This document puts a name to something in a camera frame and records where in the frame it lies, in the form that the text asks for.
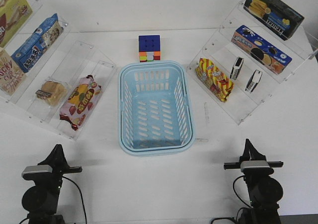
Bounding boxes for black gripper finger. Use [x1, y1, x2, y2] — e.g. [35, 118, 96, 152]
[245, 139, 261, 159]
[47, 144, 66, 163]

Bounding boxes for black white tissue pack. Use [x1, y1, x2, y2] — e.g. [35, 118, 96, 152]
[230, 57, 244, 80]
[245, 70, 262, 93]

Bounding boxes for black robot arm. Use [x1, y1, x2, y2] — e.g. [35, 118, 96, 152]
[223, 139, 284, 224]
[21, 144, 82, 224]

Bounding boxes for light blue plastic basket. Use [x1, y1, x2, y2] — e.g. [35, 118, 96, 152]
[118, 61, 195, 156]

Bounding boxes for pink patterned snack bag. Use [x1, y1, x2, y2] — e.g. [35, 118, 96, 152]
[59, 75, 101, 131]

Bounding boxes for clear acrylic left shelf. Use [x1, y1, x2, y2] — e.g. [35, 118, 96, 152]
[0, 0, 116, 140]

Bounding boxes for clear acrylic shelf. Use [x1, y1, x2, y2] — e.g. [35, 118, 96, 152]
[187, 1, 317, 124]
[0, 0, 116, 140]

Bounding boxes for red yellow striped snack bag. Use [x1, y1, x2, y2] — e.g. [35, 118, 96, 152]
[195, 58, 234, 102]

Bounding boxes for beige Pocky box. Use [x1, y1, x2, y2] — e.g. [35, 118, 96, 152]
[0, 48, 26, 95]

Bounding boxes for blue orange cookie box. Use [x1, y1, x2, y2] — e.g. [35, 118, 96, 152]
[232, 25, 292, 75]

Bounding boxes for clear acrylic right shelf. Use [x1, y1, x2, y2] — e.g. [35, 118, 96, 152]
[187, 1, 317, 124]

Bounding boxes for blue cookie bag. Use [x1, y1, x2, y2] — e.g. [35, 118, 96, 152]
[11, 13, 64, 73]

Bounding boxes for black wafer box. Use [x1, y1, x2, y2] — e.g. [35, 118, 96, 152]
[243, 0, 304, 41]

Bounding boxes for multicolour puzzle cube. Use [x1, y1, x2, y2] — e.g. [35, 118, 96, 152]
[138, 35, 161, 62]

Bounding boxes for yellow green snack box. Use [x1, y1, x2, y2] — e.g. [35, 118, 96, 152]
[0, 0, 33, 48]

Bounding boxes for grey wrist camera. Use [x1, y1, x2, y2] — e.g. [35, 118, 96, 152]
[21, 164, 53, 180]
[240, 160, 270, 172]

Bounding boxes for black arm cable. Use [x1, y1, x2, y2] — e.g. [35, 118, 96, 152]
[210, 176, 251, 224]
[18, 176, 88, 224]

